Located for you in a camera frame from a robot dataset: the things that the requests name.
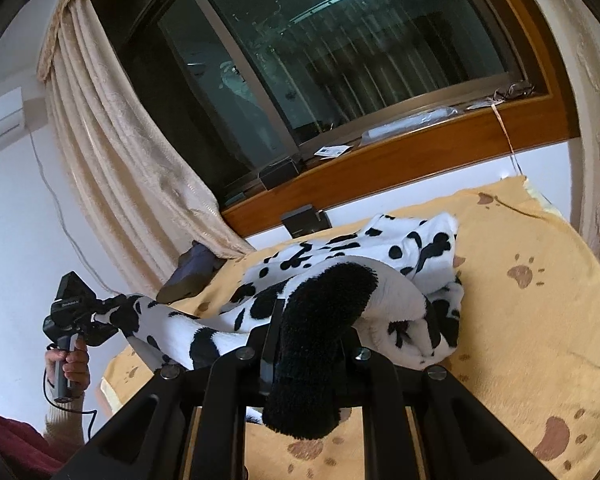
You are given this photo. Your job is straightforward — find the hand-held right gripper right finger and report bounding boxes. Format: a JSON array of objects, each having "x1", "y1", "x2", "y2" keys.
[{"x1": 330, "y1": 330, "x2": 536, "y2": 480}]

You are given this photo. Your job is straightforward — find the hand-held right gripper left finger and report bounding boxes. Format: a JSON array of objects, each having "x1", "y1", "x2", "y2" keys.
[{"x1": 82, "y1": 300, "x2": 286, "y2": 480}]

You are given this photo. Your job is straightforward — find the white black-spotted fleece garment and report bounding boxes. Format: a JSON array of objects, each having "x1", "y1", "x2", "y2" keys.
[{"x1": 92, "y1": 212, "x2": 468, "y2": 442}]

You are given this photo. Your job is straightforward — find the person's left hand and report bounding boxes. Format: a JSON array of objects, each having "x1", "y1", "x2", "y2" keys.
[{"x1": 44, "y1": 337, "x2": 91, "y2": 391}]

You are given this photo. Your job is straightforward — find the small black box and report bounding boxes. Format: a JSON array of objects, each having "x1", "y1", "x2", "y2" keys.
[{"x1": 280, "y1": 203, "x2": 332, "y2": 239}]

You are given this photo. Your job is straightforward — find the dark red clothing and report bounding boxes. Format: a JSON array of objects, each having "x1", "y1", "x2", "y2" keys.
[{"x1": 0, "y1": 407, "x2": 76, "y2": 480}]

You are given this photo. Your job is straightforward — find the cream curtain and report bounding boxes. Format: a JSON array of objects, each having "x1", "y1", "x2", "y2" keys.
[
  {"x1": 37, "y1": 0, "x2": 255, "y2": 296},
  {"x1": 510, "y1": 0, "x2": 600, "y2": 286}
]

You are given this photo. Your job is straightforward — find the dark grey box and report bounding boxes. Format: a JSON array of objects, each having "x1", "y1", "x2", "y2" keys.
[{"x1": 259, "y1": 157, "x2": 306, "y2": 191}]

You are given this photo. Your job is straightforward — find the beige paw-print blanket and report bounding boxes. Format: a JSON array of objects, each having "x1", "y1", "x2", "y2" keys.
[{"x1": 97, "y1": 175, "x2": 600, "y2": 480}]

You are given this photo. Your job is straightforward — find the white air conditioner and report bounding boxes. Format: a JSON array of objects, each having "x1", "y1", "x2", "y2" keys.
[{"x1": 0, "y1": 87, "x2": 26, "y2": 166}]

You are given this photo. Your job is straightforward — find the clear plastic bag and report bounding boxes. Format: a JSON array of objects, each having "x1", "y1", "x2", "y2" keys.
[{"x1": 361, "y1": 105, "x2": 463, "y2": 143}]

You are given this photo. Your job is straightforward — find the pink ribbon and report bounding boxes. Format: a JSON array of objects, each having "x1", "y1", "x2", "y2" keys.
[{"x1": 490, "y1": 97, "x2": 528, "y2": 178}]

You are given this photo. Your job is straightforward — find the dark glass window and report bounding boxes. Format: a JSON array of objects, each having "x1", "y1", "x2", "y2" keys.
[{"x1": 85, "y1": 0, "x2": 551, "y2": 211}]

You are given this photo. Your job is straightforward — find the eyeglasses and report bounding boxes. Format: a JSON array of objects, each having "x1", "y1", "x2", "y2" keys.
[{"x1": 495, "y1": 81, "x2": 535, "y2": 103}]

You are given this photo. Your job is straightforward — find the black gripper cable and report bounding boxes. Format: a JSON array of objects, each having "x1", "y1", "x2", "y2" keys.
[{"x1": 41, "y1": 342, "x2": 100, "y2": 448}]

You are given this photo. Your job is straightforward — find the grey wall cable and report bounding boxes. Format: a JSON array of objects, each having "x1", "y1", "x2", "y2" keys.
[{"x1": 27, "y1": 127, "x2": 131, "y2": 296}]

